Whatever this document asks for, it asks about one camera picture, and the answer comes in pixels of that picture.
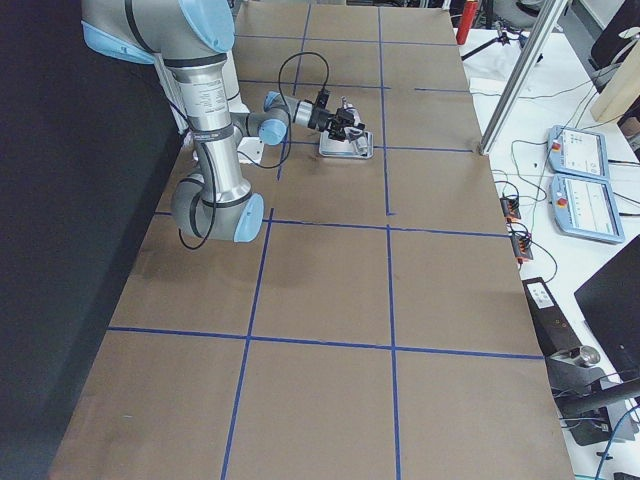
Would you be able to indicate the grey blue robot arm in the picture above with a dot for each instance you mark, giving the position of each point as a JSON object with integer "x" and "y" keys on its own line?
{"x": 194, "y": 40}

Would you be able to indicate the teach pendant tablet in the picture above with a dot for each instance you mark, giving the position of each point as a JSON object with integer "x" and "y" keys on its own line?
{"x": 578, "y": 152}
{"x": 584, "y": 208}

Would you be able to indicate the lower teach pendant tablet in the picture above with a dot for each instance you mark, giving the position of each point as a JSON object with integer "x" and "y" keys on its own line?
{"x": 584, "y": 208}

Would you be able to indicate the white digital kitchen scale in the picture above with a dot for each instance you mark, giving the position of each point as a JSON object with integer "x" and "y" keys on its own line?
{"x": 329, "y": 148}

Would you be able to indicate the upper orange black connector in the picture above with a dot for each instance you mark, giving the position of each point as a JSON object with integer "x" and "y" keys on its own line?
{"x": 510, "y": 208}

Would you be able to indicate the red cylinder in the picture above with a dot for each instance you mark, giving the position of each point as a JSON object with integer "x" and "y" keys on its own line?
{"x": 466, "y": 21}

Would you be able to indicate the black monitor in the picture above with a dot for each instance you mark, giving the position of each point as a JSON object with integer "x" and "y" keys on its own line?
{"x": 609, "y": 302}

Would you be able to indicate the aluminium frame post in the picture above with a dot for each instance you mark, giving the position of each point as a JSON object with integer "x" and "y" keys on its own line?
{"x": 547, "y": 19}

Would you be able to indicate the clear glass sauce bottle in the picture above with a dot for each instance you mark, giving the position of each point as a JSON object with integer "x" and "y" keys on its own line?
{"x": 360, "y": 147}

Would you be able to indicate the orange black connector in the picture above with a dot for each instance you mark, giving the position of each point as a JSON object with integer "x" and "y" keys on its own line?
{"x": 510, "y": 208}
{"x": 521, "y": 242}

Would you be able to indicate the black labelled box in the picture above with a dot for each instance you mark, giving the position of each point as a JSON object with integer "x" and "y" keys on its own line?
{"x": 553, "y": 330}

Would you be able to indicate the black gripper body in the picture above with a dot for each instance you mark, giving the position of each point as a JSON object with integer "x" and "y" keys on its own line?
{"x": 318, "y": 120}

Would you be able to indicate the upper teach pendant tablet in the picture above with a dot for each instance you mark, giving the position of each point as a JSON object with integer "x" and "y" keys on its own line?
{"x": 578, "y": 152}

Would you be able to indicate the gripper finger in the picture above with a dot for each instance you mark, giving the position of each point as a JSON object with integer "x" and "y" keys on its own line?
{"x": 346, "y": 117}
{"x": 346, "y": 133}

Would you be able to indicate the lower orange black connector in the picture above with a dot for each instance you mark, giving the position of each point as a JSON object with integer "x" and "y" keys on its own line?
{"x": 521, "y": 242}

